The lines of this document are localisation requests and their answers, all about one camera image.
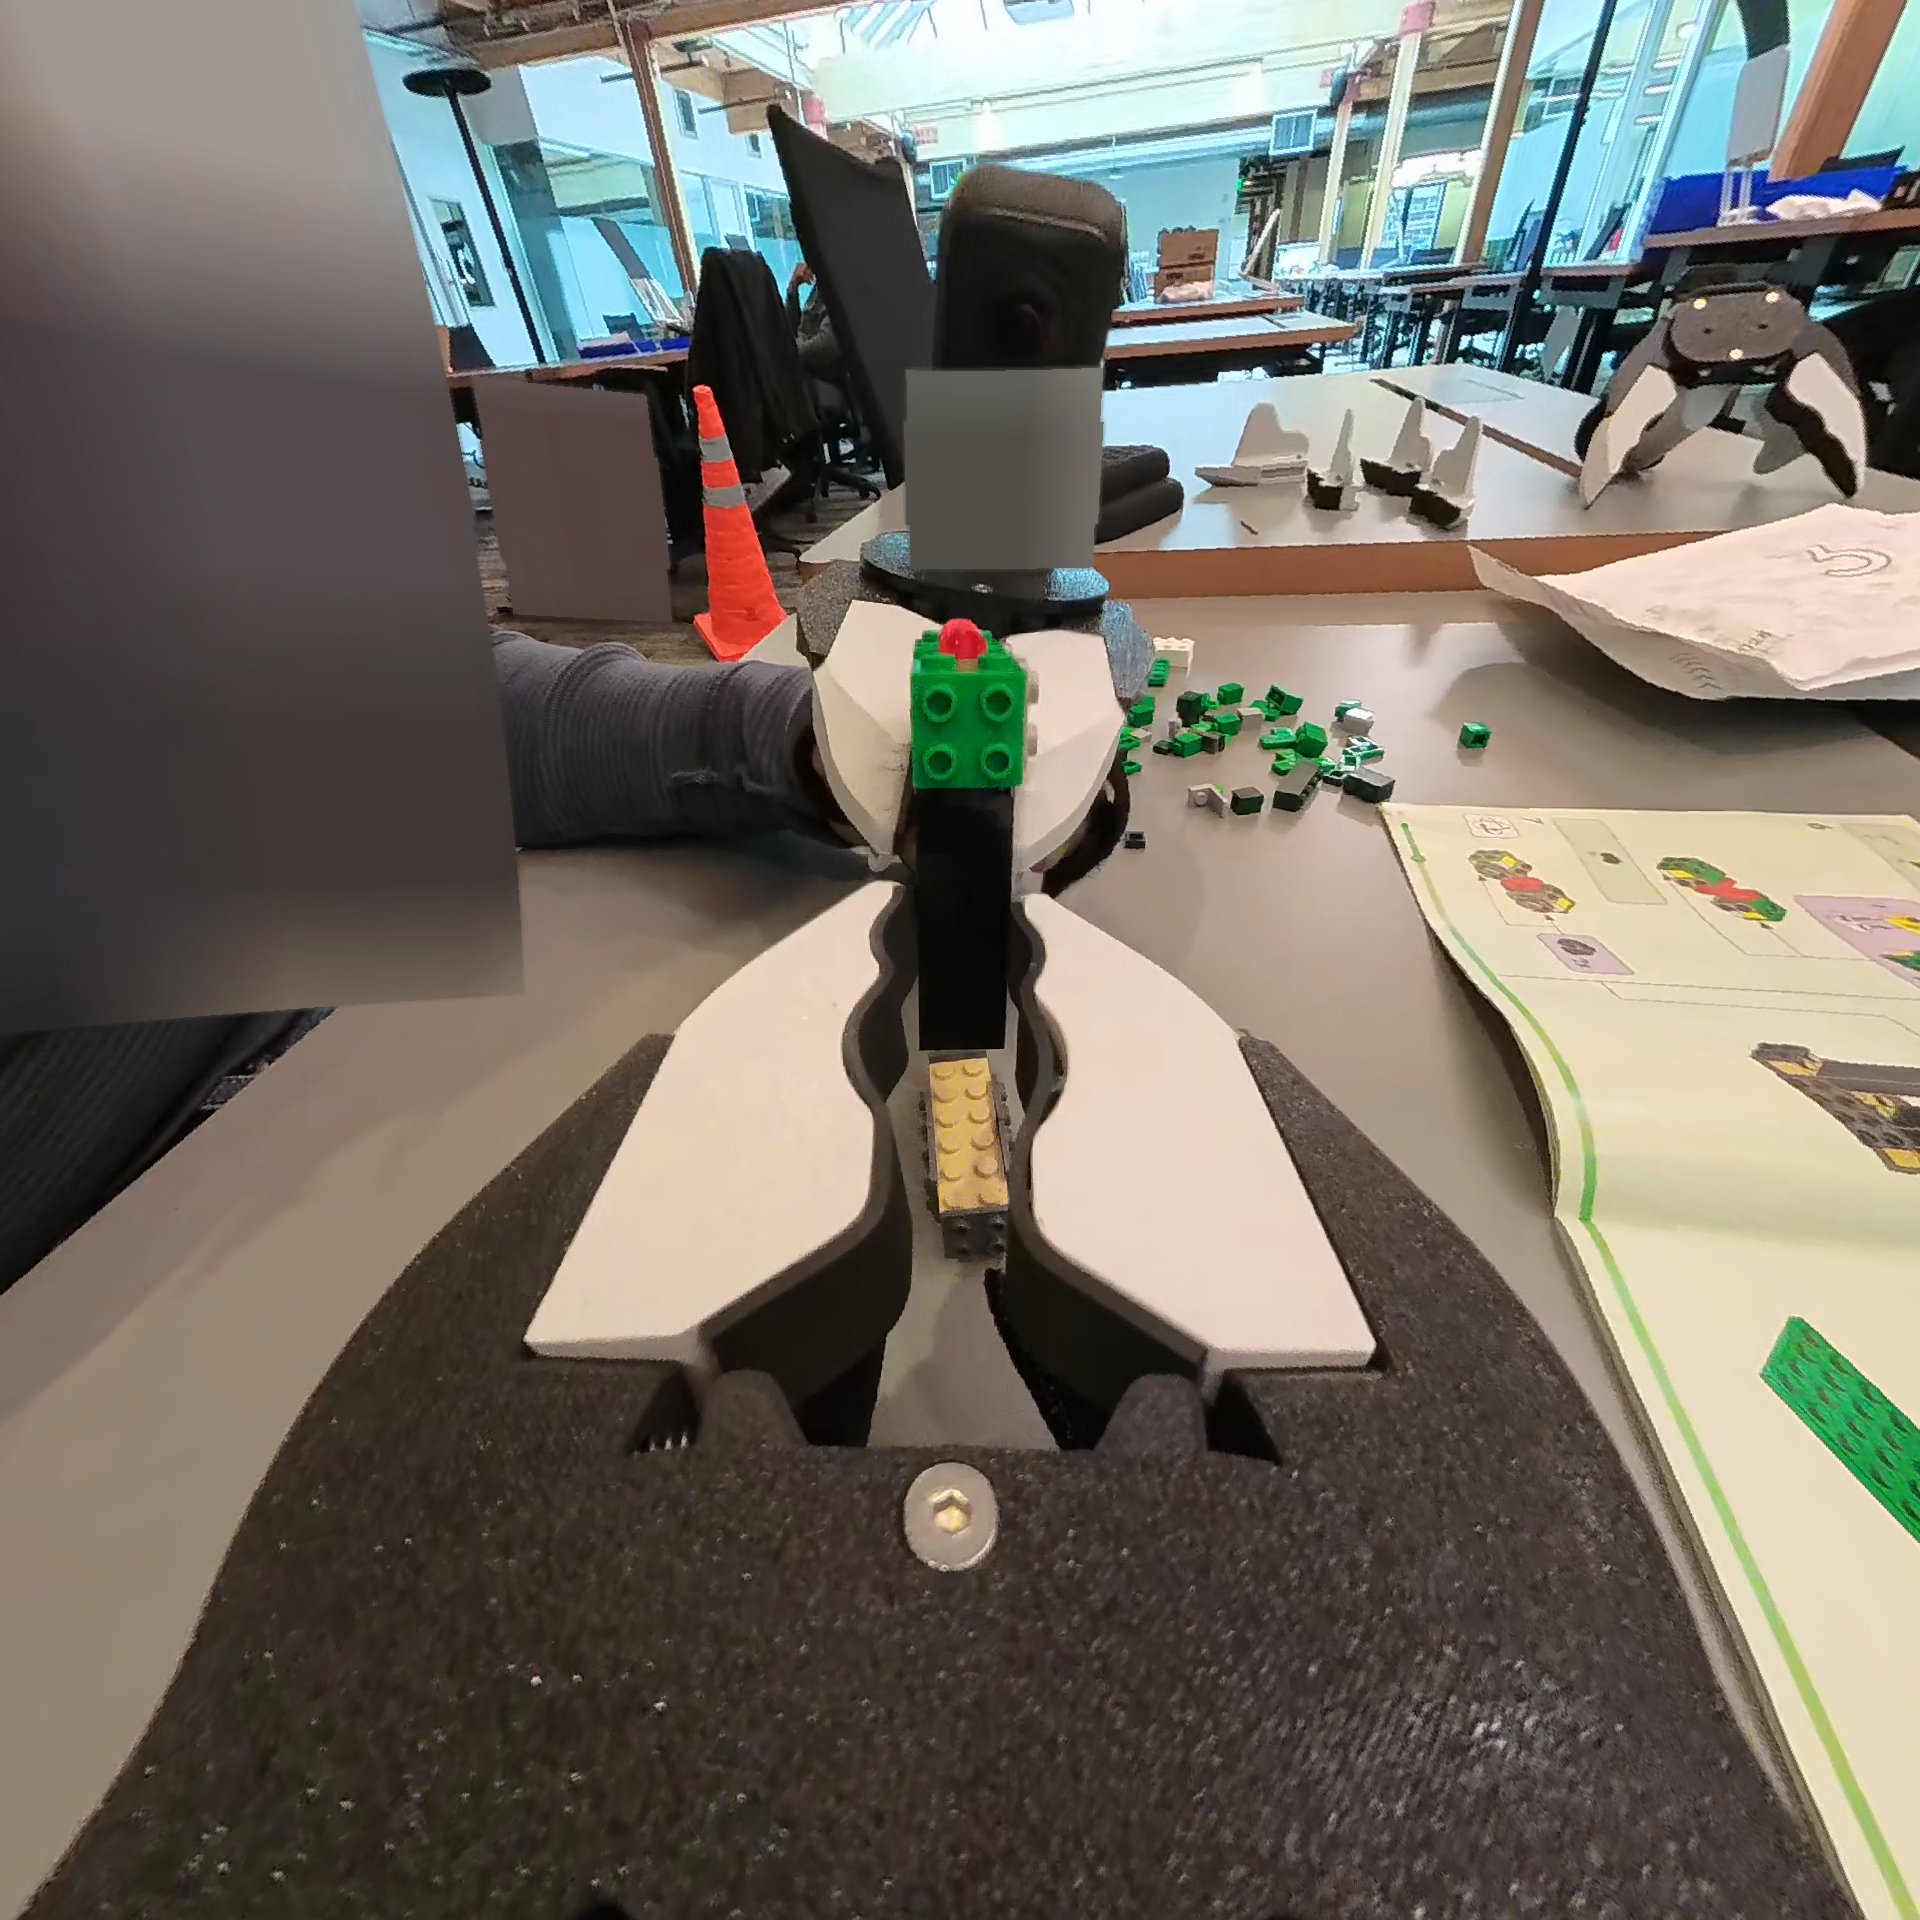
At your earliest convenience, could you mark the person's dark clothing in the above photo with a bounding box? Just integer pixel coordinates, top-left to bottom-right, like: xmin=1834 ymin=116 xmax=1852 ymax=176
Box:
xmin=0 ymin=1012 xmax=332 ymax=1292

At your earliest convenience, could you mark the black padded object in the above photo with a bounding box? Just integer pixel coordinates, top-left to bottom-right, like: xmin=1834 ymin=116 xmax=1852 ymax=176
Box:
xmin=1095 ymin=445 xmax=1189 ymax=545

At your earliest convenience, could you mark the office chair with jacket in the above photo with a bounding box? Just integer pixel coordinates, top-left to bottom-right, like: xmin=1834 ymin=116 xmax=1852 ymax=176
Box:
xmin=691 ymin=247 xmax=889 ymax=518

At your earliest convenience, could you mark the white paper bag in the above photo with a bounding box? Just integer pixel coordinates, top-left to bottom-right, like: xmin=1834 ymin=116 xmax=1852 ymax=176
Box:
xmin=1468 ymin=508 xmax=1920 ymax=705

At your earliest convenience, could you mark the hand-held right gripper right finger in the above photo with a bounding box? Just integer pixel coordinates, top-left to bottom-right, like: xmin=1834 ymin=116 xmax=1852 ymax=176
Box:
xmin=1004 ymin=894 xmax=1379 ymax=1374

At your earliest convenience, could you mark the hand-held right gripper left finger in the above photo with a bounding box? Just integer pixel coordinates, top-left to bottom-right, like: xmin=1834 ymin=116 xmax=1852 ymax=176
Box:
xmin=526 ymin=878 xmax=919 ymax=1370

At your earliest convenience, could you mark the black floor lamp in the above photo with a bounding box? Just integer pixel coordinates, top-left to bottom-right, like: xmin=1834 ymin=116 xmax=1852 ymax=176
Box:
xmin=402 ymin=67 xmax=550 ymax=369

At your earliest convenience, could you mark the person's left forearm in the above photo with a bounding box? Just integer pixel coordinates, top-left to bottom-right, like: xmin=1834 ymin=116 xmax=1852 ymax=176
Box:
xmin=491 ymin=629 xmax=840 ymax=850

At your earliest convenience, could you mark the idle gripper with grey fingers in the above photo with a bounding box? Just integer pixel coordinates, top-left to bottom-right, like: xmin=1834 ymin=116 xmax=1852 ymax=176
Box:
xmin=1574 ymin=269 xmax=1870 ymax=514

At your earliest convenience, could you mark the orange traffic cone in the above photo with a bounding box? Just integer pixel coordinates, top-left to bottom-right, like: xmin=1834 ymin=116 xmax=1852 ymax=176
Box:
xmin=694 ymin=386 xmax=793 ymax=660

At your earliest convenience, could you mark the brick instruction booklet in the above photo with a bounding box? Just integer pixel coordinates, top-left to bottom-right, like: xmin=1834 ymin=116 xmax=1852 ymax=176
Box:
xmin=1379 ymin=800 xmax=1920 ymax=1920

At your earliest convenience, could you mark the black monitor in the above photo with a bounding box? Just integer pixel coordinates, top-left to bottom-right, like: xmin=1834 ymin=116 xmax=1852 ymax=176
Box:
xmin=766 ymin=105 xmax=940 ymax=489

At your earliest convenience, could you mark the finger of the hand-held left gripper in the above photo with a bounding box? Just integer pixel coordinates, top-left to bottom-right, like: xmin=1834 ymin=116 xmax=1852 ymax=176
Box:
xmin=813 ymin=601 xmax=926 ymax=873
xmin=1013 ymin=629 xmax=1130 ymax=886

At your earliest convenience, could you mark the toy brick assembly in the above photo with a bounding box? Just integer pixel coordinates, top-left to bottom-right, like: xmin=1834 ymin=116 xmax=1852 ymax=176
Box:
xmin=905 ymin=618 xmax=1038 ymax=1268

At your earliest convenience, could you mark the wooden edged table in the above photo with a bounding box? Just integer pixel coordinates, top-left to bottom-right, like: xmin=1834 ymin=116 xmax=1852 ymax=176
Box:
xmin=800 ymin=357 xmax=1920 ymax=603

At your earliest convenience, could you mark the pile of green bricks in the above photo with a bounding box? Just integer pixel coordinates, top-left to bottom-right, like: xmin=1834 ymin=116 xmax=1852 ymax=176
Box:
xmin=1117 ymin=636 xmax=1495 ymax=819

